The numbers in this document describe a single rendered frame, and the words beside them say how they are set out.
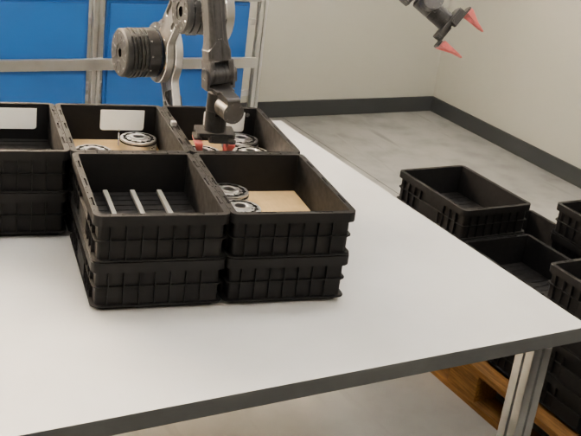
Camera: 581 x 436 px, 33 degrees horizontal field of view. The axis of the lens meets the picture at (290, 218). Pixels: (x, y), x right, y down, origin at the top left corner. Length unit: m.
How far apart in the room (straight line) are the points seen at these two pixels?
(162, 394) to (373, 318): 0.60
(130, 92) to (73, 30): 0.41
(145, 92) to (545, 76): 2.40
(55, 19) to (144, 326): 2.56
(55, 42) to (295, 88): 2.03
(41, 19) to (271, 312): 2.53
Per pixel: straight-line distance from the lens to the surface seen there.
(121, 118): 2.87
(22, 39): 4.52
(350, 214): 2.26
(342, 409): 3.26
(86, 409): 1.90
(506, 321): 2.43
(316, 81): 6.22
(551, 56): 5.93
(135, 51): 3.59
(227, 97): 2.50
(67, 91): 4.64
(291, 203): 2.54
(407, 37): 6.51
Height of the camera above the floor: 1.76
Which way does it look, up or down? 22 degrees down
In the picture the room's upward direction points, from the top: 7 degrees clockwise
